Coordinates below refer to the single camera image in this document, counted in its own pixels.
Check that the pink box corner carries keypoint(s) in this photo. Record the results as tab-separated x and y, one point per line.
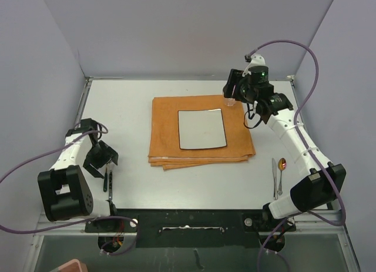
73	265

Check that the gold fork green handle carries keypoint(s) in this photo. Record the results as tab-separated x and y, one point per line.
105	180

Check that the silver table knife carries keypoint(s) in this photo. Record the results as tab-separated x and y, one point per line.
274	171

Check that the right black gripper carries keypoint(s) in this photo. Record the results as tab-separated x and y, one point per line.
235	79

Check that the copper bowl spoon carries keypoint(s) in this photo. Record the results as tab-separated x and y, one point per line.
281	166

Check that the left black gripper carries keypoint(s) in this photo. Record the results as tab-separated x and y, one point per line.
108	155

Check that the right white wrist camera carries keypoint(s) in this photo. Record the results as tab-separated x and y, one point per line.
253	60

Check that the silver fork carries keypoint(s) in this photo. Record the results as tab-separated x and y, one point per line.
110	182

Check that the clear drinking glass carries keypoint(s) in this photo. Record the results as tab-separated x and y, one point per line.
229	102

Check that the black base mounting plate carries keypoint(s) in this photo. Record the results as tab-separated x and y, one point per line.
160	228

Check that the orange cloth napkin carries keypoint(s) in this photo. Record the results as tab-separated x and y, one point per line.
164	147

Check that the white square plate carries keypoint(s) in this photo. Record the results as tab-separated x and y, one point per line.
201	129

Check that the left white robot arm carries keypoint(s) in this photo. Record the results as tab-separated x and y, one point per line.
67	187

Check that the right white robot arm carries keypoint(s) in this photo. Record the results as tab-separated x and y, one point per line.
321	179

